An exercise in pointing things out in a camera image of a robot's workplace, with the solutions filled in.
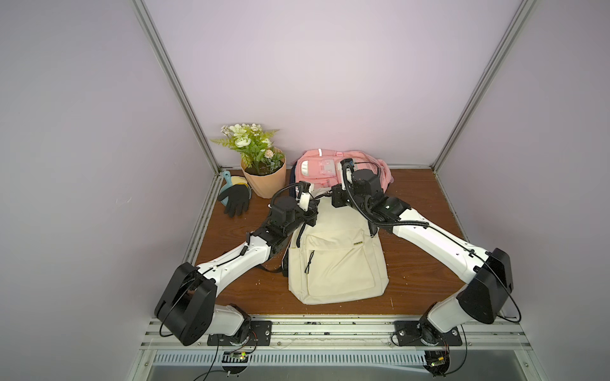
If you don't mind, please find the green white artificial plant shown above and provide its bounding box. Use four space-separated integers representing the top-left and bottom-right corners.
212 123 285 176

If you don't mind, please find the corner aluminium profile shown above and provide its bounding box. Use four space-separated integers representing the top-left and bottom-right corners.
131 0 221 176
430 0 538 173

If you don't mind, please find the navy blue backpack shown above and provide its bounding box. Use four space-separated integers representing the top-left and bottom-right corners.
289 164 297 196

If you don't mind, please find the terracotta flower pot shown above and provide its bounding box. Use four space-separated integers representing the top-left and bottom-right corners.
241 148 287 198

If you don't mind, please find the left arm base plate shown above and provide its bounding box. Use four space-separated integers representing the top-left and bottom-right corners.
207 320 273 348

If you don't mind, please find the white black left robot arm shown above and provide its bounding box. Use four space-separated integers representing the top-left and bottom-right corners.
154 181 319 346

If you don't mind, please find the left circuit board with cable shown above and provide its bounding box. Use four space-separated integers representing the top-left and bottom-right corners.
195 351 254 380

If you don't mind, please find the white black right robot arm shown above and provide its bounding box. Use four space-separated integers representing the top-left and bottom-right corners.
333 159 514 346

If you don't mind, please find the circuit board with cable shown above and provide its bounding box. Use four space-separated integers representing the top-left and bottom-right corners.
424 350 468 377
195 351 254 380

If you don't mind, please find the yellow sponge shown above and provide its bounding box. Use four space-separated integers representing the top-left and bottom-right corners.
231 176 249 186

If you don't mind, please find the black work glove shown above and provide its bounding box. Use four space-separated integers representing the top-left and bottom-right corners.
217 184 251 217

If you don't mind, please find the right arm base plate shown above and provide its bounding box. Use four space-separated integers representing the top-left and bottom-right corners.
391 320 463 347

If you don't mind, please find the left corner aluminium profile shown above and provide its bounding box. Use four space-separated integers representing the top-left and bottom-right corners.
131 0 221 176

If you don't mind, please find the pink backpack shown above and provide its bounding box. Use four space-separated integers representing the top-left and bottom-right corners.
291 149 394 191

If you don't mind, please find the right corner aluminium profile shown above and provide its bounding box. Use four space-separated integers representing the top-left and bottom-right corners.
430 0 538 173

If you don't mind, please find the aluminium mounting rail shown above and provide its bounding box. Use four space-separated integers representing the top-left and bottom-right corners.
140 313 532 352

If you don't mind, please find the right circuit board with cable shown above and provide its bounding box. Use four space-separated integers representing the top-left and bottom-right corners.
424 350 468 377

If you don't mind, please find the cream canvas backpack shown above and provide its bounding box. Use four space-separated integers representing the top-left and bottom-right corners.
276 198 389 305

